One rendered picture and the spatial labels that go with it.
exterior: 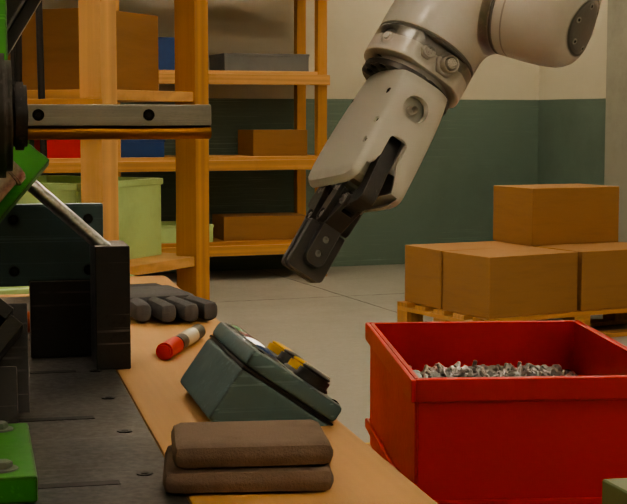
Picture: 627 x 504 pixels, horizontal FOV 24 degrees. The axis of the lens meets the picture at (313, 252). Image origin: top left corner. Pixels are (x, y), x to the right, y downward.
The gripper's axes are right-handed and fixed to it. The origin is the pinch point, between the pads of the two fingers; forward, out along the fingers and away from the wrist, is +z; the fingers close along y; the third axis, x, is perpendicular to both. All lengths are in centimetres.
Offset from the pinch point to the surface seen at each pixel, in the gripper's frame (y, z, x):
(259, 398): -6.5, 12.5, 0.2
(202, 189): 289, -66, -57
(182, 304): 45.5, 1.8, -5.1
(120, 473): -14.9, 22.0, 8.6
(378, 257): 900, -239, -341
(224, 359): -0.8, 10.7, 2.1
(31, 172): 6.4, 5.5, 20.4
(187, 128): 17.7, -7.2, 9.7
